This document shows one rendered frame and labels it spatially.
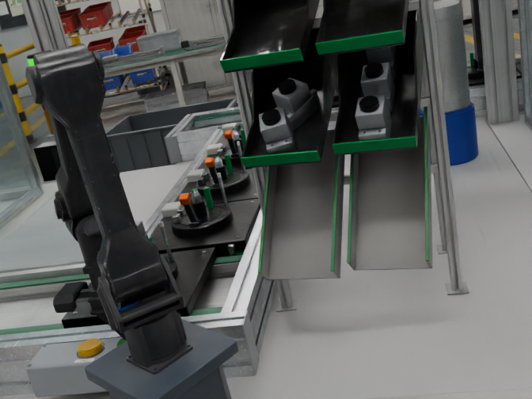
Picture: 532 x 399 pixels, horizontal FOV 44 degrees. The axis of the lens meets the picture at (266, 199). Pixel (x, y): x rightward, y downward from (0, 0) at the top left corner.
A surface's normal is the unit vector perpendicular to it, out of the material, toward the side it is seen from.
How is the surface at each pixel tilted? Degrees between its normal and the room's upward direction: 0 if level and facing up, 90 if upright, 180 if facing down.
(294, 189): 45
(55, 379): 90
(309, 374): 0
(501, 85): 90
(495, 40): 90
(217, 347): 0
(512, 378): 0
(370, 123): 115
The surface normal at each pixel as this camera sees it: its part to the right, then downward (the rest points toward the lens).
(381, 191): -0.35, -0.38
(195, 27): 0.01, 0.34
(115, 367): -0.19, -0.92
